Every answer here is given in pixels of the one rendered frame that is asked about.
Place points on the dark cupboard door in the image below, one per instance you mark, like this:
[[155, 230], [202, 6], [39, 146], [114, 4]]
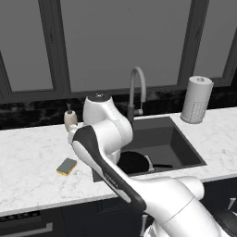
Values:
[[219, 189], [92, 219]]

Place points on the white paper towel roll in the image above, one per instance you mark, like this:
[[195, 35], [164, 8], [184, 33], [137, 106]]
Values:
[[197, 100]]

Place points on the beige soap dispenser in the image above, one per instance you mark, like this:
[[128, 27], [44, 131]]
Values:
[[69, 118]]

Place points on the grey curved tap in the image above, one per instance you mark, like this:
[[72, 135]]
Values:
[[135, 77]]

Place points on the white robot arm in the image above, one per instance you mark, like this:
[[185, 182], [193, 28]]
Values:
[[108, 129]]

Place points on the black pan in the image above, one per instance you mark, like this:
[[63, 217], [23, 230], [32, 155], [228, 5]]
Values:
[[132, 163]]

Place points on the dark grey window frame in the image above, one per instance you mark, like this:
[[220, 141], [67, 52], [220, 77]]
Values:
[[63, 46]]

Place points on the grey and yellow sponge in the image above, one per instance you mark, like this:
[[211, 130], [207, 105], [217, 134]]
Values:
[[66, 166]]

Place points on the dark grey sink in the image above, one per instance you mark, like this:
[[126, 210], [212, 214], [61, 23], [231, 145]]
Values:
[[172, 145]]

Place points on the dark dishwasher front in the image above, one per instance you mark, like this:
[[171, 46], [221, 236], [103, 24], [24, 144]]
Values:
[[27, 217]]

